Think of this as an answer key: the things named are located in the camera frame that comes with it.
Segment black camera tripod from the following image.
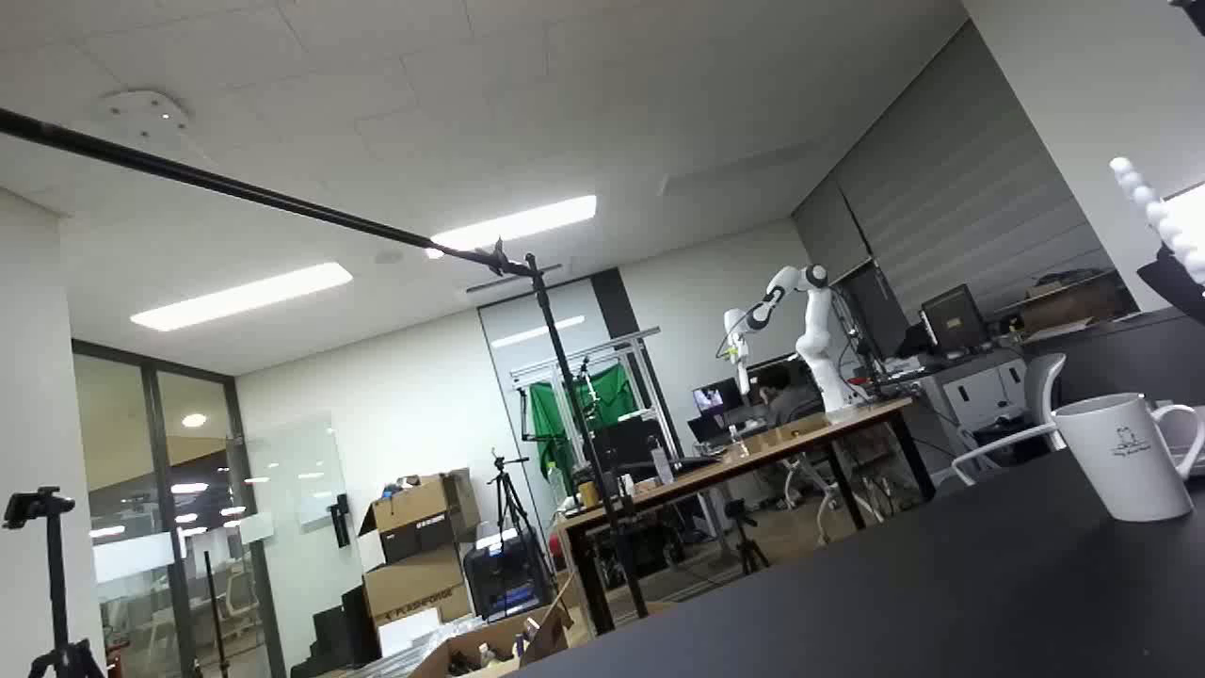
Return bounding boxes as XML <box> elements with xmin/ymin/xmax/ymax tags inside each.
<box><xmin>5</xmin><ymin>485</ymin><xmax>105</xmax><ymax>678</ymax></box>

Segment white bottle brush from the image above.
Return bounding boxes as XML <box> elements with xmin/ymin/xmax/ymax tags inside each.
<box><xmin>1109</xmin><ymin>153</ymin><xmax>1205</xmax><ymax>288</ymax></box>

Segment black boom pole stand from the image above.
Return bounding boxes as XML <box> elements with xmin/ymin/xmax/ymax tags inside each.
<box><xmin>0</xmin><ymin>108</ymin><xmax>649</xmax><ymax>632</ymax></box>

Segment white office chair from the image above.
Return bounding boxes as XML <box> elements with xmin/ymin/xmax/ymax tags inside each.
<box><xmin>948</xmin><ymin>353</ymin><xmax>1066</xmax><ymax>485</ymax></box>

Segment green cloth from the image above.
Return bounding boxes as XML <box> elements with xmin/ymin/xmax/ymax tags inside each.
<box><xmin>523</xmin><ymin>367</ymin><xmax>636</xmax><ymax>477</ymax></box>

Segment wooden work table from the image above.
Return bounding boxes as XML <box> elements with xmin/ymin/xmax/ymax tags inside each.
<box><xmin>561</xmin><ymin>398</ymin><xmax>935</xmax><ymax>632</ymax></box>

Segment stacked cardboard boxes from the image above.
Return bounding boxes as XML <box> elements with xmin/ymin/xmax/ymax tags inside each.
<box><xmin>360</xmin><ymin>466</ymin><xmax>477</xmax><ymax>631</ymax></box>

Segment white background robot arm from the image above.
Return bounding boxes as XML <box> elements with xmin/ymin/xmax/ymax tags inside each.
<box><xmin>720</xmin><ymin>263</ymin><xmax>856</xmax><ymax>415</ymax></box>

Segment computer monitor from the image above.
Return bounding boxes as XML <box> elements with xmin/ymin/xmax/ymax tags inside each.
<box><xmin>921</xmin><ymin>288</ymin><xmax>988</xmax><ymax>353</ymax></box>

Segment white ceramic mug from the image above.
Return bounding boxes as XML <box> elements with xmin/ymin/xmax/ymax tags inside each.
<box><xmin>1052</xmin><ymin>391</ymin><xmax>1205</xmax><ymax>524</ymax></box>

